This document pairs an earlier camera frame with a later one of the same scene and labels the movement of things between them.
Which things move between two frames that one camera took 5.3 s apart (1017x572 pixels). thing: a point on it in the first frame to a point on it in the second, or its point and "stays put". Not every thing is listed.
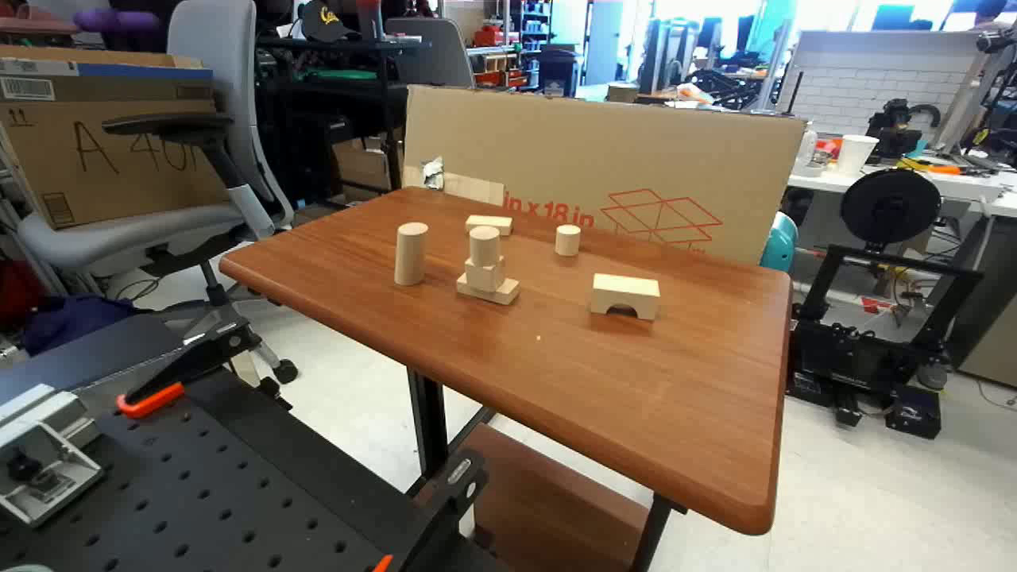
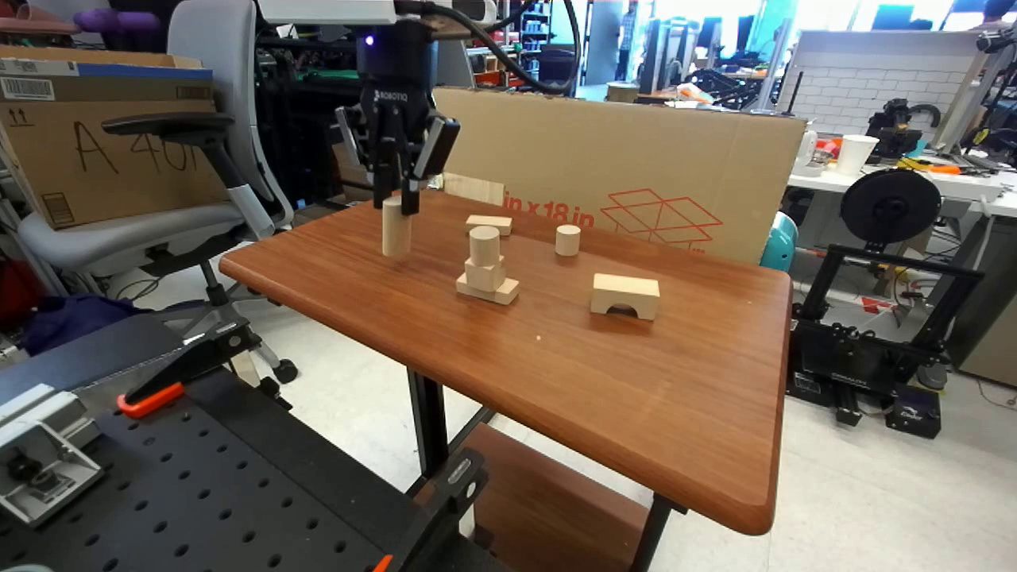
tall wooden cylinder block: x=411 y=255 to x=392 y=231
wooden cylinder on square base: x=484 y=272 stays put
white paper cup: x=855 y=152 stays put
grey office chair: x=131 y=239 stays put
